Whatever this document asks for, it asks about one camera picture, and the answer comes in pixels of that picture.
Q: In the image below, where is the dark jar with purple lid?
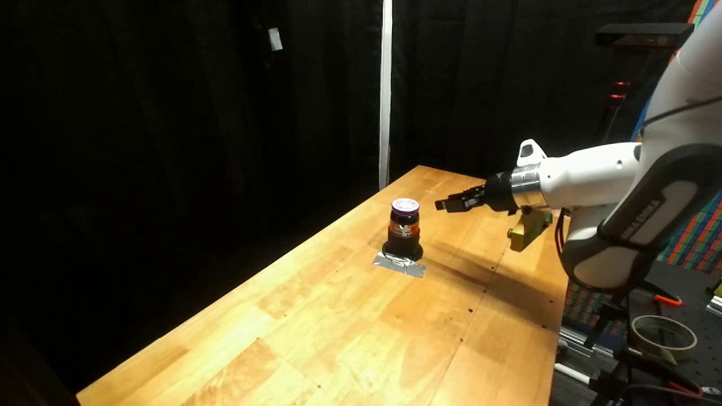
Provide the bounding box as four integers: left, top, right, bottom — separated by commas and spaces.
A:
381, 197, 423, 265

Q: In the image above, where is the clear tape roll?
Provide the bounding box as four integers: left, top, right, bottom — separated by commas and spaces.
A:
627, 311, 698, 366

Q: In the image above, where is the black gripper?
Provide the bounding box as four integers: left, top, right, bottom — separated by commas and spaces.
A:
432, 173, 522, 216

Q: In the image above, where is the white paper tag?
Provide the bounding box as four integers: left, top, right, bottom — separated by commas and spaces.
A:
266, 26, 285, 54

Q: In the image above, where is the yellow-green wrist mount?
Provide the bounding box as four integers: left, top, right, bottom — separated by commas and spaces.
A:
505, 209, 554, 254

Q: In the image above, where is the orange clamp handle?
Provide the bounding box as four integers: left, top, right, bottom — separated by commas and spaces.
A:
649, 292, 685, 311

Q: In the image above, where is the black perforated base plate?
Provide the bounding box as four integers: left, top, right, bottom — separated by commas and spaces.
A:
596, 258, 722, 406

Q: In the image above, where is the black stand with shelf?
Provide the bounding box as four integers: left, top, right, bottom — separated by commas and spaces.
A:
593, 21, 694, 149

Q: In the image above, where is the white vertical pole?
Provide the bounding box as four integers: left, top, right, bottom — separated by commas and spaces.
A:
377, 0, 395, 189

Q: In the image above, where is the aluminium rail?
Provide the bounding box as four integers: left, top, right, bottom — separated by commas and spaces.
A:
553, 321, 628, 406

